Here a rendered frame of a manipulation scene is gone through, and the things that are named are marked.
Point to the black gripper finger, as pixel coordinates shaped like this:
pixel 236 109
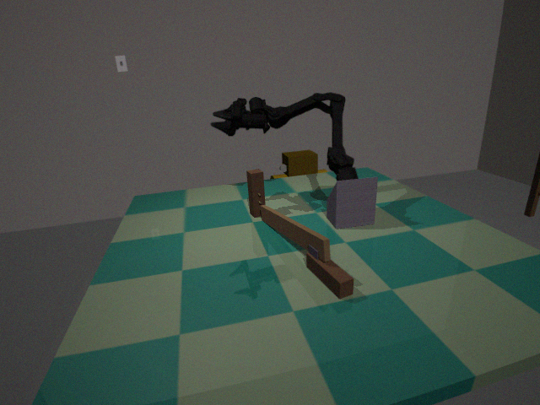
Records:
pixel 223 126
pixel 226 114

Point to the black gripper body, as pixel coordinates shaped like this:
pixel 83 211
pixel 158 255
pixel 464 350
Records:
pixel 239 119

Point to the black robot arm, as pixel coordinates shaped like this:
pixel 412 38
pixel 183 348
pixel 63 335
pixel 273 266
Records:
pixel 337 160

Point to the long brown wooden rail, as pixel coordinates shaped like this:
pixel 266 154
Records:
pixel 297 232

